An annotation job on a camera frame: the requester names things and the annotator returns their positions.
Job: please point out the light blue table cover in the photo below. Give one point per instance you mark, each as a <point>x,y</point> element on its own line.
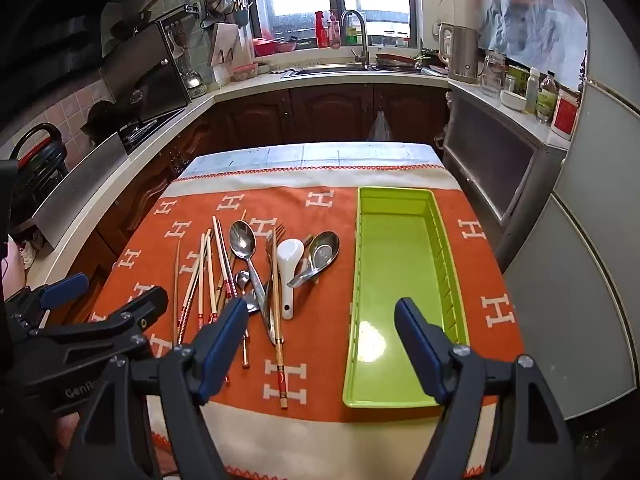
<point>320,155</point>

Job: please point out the steel kitchen sink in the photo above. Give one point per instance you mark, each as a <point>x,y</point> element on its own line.
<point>330,69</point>

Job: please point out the pale cutting board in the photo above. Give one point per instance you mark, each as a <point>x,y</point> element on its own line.
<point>227,47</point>

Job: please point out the green label bottle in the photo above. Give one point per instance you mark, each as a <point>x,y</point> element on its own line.
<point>546,96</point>

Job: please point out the red and black basket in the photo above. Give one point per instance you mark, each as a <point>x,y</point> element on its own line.
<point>40,160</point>

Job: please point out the pink bottle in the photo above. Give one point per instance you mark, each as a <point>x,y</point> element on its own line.
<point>334,32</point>

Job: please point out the red pan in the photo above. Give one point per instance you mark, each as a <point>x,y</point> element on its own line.
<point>395,60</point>

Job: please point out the wide steel soup spoon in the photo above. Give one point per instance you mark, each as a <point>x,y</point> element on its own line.
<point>325,250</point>

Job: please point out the steel kitchen faucet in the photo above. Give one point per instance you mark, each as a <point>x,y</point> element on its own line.
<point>362,35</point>

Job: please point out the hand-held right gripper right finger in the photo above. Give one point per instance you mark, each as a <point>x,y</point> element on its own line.
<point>417,350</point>

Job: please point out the thin dark bamboo chopstick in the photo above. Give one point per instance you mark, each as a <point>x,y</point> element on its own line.
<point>176,285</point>

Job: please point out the green dish soap bottle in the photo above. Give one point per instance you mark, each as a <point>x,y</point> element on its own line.
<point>352,34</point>

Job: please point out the white ceramic spoon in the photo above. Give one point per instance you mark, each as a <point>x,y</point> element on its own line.
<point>290,260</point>

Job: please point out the steel ladle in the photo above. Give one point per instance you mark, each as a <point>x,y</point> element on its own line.
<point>176,46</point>

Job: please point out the grey refrigerator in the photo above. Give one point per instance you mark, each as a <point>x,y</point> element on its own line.
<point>590,210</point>

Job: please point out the red and white box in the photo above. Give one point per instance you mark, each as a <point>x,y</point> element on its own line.
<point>566,112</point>

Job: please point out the black range hood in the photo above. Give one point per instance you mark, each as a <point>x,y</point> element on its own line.
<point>60,10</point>

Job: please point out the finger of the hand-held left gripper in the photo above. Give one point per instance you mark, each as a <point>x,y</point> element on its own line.
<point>140,310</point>
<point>65,287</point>

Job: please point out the steel electric kettle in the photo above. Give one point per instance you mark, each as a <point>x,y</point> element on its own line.
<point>462,52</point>

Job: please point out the orange printed blanket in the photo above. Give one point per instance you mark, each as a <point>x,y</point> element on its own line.
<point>320,315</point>

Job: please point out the stainless stove side panel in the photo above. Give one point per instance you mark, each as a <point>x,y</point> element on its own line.
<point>80,185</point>
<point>145,70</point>

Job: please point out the tan wooden chopstick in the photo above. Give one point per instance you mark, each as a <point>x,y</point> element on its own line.
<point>245,355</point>

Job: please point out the green plastic tray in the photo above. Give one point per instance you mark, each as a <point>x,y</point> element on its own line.
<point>395,260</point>

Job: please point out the small steel teapot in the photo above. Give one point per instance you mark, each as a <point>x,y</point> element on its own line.
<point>192,78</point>

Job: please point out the gas stove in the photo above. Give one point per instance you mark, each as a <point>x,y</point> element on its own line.
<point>147,130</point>

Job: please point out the white plastic bag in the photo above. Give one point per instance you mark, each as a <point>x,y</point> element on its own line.
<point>378,129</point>

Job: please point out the plastic wall sheet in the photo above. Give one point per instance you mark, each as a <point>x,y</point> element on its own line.
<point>530,15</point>

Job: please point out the grey frosted door cabinet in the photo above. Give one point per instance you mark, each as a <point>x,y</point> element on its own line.
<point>490,150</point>

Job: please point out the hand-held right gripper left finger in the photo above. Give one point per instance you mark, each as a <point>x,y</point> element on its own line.
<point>220,355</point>

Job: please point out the clear food container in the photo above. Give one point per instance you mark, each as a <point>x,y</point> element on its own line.
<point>244,71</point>

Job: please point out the red basin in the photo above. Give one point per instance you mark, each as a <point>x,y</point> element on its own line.
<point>267,46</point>

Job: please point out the white bowl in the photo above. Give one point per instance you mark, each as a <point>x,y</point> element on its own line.
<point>512,99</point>

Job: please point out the large steel spoon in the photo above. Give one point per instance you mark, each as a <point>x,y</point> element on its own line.
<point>242,240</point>

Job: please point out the red bottle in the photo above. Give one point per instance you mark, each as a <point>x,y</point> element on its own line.
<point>320,30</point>

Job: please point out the steel fork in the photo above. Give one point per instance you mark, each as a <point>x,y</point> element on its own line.
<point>281,232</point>

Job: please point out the glass jar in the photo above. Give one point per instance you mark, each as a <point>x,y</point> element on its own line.
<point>492,77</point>

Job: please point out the clear plastic bottle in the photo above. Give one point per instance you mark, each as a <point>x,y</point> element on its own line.
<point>532,90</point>

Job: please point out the small steel spoon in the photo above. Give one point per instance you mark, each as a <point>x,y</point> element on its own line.
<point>243,279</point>

